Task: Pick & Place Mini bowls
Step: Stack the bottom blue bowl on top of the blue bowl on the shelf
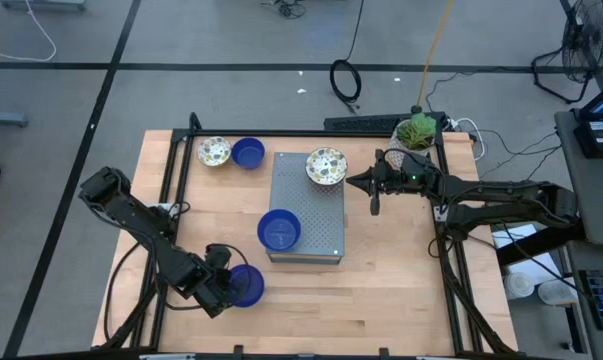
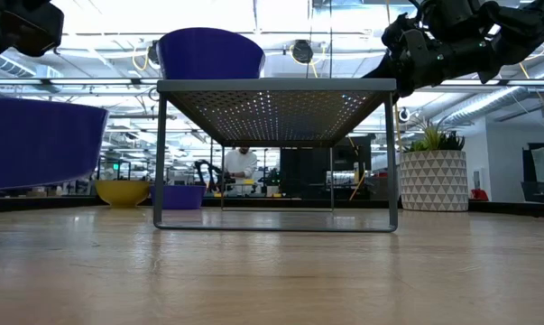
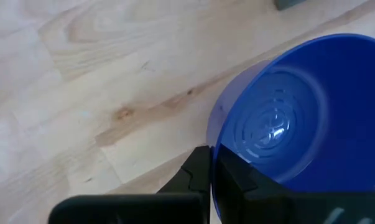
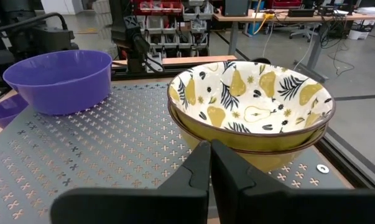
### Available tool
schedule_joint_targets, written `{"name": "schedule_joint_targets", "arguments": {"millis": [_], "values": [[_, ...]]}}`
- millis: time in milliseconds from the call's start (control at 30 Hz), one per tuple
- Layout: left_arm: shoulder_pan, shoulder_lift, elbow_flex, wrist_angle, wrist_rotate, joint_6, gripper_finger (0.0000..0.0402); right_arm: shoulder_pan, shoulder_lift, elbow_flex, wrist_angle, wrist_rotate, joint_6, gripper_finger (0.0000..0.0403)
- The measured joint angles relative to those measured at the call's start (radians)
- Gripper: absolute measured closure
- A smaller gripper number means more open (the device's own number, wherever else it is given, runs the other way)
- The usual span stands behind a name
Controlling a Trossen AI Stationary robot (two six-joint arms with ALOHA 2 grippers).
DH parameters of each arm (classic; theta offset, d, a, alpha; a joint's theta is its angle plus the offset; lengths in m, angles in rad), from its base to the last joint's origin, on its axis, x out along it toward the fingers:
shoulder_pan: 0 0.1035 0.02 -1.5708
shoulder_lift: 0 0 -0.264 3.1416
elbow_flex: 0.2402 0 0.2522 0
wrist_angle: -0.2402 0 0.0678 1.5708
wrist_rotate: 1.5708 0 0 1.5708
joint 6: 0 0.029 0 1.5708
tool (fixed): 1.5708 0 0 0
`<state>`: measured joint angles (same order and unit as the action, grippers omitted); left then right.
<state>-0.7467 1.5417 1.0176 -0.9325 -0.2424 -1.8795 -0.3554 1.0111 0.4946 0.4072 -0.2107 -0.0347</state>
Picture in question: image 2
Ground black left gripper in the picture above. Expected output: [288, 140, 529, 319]
[0, 0, 65, 98]

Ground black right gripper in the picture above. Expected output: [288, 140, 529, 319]
[363, 12, 484, 99]

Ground blue mini bowl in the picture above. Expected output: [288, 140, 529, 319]
[150, 184, 207, 210]
[156, 26, 267, 80]
[0, 96, 110, 191]

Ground speckled mini bowl yellow outside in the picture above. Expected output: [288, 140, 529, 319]
[94, 180, 152, 209]

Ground plant in white patterned pot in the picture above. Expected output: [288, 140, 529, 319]
[398, 117, 470, 213]

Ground grey perforated metal shelf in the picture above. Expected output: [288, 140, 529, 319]
[152, 78, 399, 234]

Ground black cabinet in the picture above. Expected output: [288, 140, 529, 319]
[279, 135, 373, 200]

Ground person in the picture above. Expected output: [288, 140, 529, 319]
[224, 146, 258, 195]

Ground black hanging cable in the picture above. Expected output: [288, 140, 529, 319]
[327, 0, 334, 79]

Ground black ceiling cable reel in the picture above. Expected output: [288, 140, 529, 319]
[145, 41, 161, 67]
[290, 39, 315, 65]

